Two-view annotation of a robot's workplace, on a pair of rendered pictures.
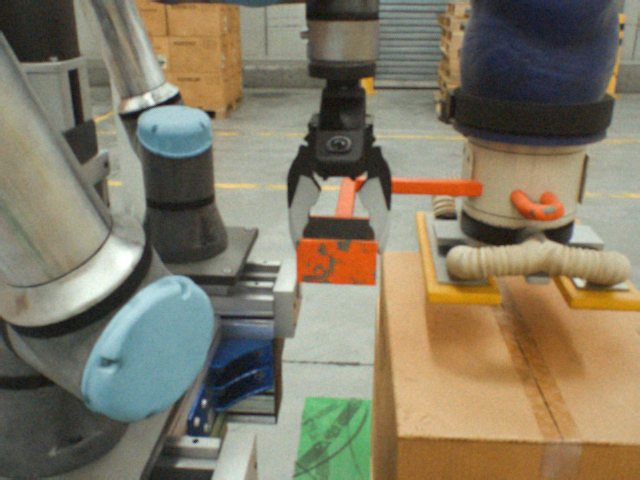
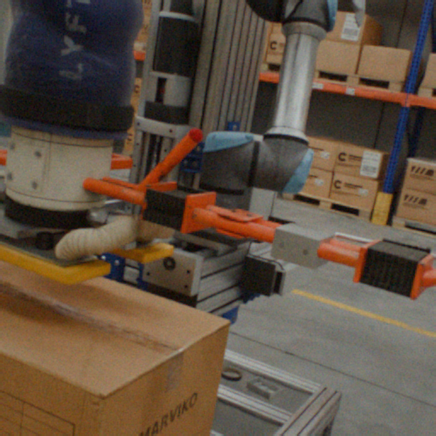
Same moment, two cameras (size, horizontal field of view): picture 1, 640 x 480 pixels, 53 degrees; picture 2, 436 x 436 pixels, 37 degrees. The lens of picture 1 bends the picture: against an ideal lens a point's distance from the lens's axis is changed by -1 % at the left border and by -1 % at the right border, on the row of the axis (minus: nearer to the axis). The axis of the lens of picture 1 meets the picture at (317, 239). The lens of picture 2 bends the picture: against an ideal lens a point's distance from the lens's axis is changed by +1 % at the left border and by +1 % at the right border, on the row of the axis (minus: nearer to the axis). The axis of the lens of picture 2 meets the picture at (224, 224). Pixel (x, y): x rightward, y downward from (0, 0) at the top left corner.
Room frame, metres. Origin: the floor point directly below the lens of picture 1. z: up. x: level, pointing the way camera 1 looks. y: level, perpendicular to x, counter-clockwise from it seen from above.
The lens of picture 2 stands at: (1.63, -1.24, 1.38)
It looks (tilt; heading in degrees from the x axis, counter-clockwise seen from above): 12 degrees down; 111
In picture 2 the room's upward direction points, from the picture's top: 10 degrees clockwise
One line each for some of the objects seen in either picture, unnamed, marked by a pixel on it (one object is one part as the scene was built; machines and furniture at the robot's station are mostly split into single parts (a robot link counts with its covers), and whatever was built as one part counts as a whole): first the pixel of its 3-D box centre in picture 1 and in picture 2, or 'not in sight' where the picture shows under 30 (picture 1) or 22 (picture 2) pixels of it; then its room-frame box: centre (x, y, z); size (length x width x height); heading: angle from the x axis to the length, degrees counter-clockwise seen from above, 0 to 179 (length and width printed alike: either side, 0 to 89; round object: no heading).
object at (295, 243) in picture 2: not in sight; (301, 245); (1.41, -0.35, 1.17); 0.07 x 0.07 x 0.04; 85
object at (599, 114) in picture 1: (527, 105); (68, 106); (0.95, -0.31, 1.30); 0.23 x 0.23 x 0.04
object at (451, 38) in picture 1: (485, 58); not in sight; (8.08, -2.04, 0.65); 1.29 x 1.10 x 1.31; 175
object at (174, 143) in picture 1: (176, 151); (229, 157); (1.04, 0.23, 1.20); 0.13 x 0.12 x 0.14; 22
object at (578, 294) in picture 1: (574, 247); (12, 237); (0.94, -0.40, 1.08); 0.34 x 0.10 x 0.05; 175
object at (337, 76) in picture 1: (341, 119); not in sight; (0.70, -0.03, 1.32); 0.09 x 0.08 x 0.12; 175
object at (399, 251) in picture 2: not in sight; (393, 268); (1.54, -0.37, 1.18); 0.08 x 0.07 x 0.05; 175
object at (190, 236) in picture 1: (182, 219); (218, 203); (1.03, 0.23, 1.09); 0.15 x 0.15 x 0.10
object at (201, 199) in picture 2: not in sight; (179, 206); (1.19, -0.33, 1.18); 0.10 x 0.08 x 0.06; 85
